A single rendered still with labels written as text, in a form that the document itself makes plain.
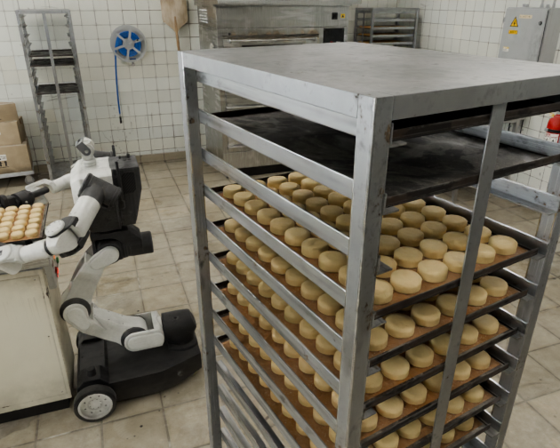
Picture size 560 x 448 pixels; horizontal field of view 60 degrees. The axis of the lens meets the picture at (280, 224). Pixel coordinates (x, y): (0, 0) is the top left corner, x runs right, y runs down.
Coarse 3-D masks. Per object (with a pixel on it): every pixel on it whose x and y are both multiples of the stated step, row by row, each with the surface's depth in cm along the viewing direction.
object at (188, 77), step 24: (192, 72) 105; (192, 96) 107; (192, 120) 109; (192, 144) 111; (192, 168) 114; (192, 192) 116; (192, 216) 120; (216, 384) 143; (216, 408) 146; (216, 432) 150
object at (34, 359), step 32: (0, 288) 212; (32, 288) 217; (0, 320) 218; (32, 320) 223; (0, 352) 224; (32, 352) 229; (64, 352) 241; (0, 384) 230; (32, 384) 236; (64, 384) 242; (0, 416) 240
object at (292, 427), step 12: (228, 348) 135; (240, 360) 130; (252, 372) 125; (264, 384) 121; (264, 396) 118; (276, 408) 115; (288, 420) 112; (468, 420) 109; (300, 432) 108; (456, 432) 109; (468, 432) 109; (300, 444) 106; (312, 444) 104; (444, 444) 106
